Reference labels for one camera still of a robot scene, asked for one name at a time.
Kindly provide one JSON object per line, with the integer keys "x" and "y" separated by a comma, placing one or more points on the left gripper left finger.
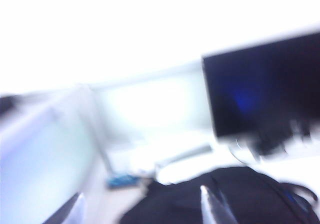
{"x": 75, "y": 211}

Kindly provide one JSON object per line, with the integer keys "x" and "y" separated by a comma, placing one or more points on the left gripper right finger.
{"x": 212, "y": 209}

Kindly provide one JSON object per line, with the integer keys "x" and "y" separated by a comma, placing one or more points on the dark navy backpack blue lining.
{"x": 187, "y": 201}

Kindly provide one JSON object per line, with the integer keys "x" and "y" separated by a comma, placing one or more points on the small blue flat object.
{"x": 122, "y": 181}

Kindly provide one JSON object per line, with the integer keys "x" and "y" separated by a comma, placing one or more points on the white monitor stand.
{"x": 241, "y": 154}

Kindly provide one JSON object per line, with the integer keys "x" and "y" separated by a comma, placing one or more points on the grey cubicle partition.
{"x": 37, "y": 146}

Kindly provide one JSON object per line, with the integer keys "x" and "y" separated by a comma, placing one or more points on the black flat computer monitor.
{"x": 262, "y": 84}

